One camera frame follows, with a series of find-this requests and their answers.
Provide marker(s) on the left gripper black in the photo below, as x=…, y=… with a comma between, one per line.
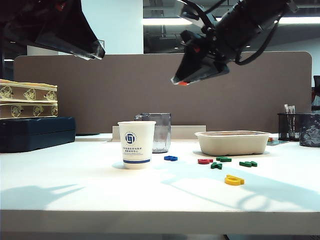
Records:
x=37, y=17

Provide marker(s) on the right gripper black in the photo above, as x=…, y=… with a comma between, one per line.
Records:
x=220, y=47

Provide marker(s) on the orange letter c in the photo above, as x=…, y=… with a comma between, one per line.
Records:
x=183, y=84

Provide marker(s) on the green plastic letter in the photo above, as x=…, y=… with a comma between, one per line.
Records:
x=223, y=159
x=216, y=165

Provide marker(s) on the white paper cup blue logo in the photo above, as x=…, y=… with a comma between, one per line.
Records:
x=136, y=150

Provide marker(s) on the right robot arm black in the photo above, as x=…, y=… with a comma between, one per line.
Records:
x=250, y=15

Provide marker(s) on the red plastic letter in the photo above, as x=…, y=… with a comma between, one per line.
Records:
x=205, y=161

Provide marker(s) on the blue plastic letter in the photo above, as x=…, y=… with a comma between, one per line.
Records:
x=171, y=158

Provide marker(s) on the green letter w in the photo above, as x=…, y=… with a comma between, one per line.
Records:
x=247, y=164

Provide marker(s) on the teal magnetic letter pack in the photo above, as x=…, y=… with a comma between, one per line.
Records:
x=277, y=143

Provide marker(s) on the yellow plastic letter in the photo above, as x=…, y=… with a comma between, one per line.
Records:
x=234, y=180

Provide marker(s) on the brown desk divider panel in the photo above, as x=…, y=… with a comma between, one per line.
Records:
x=150, y=100

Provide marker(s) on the yellow patterned number box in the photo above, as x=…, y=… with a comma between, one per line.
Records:
x=25, y=93
x=25, y=110

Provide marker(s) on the clear plastic container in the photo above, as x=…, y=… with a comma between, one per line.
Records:
x=162, y=135

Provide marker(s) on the beige paper pulp tray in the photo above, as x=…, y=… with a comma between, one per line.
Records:
x=232, y=146

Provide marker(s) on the black mesh pen holder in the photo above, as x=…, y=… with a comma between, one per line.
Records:
x=285, y=127

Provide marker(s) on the dark blue plastic case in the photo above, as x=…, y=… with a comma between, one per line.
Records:
x=37, y=135

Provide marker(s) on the ceiling light strip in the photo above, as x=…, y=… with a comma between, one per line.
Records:
x=300, y=21

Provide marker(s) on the black office chair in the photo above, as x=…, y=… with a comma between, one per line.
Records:
x=317, y=85

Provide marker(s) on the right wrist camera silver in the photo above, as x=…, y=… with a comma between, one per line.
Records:
x=192, y=12

